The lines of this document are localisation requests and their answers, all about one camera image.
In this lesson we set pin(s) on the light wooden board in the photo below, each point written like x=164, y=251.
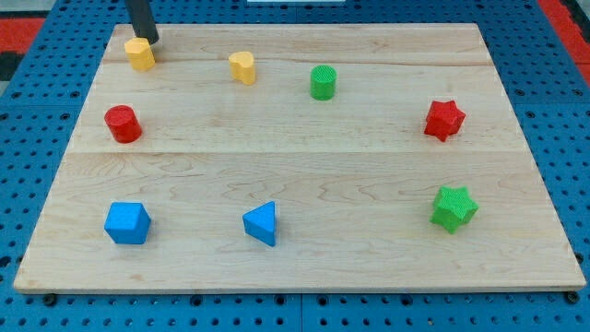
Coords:
x=353, y=178

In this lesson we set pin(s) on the blue triangle block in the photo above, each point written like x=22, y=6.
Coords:
x=260, y=223

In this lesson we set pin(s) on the green cylinder block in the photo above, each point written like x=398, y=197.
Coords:
x=323, y=82

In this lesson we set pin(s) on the yellow heart block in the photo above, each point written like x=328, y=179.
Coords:
x=242, y=67

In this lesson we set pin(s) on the red star block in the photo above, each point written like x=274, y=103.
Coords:
x=444, y=119

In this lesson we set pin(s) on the green star block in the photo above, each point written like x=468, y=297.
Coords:
x=453, y=208

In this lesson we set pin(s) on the blue cube block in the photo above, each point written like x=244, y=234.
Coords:
x=127, y=223

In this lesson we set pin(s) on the red cylinder block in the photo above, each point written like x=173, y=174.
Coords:
x=123, y=124

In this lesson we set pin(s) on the yellow hexagon block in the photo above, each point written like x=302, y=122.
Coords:
x=139, y=54

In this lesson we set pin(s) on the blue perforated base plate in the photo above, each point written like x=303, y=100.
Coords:
x=52, y=50

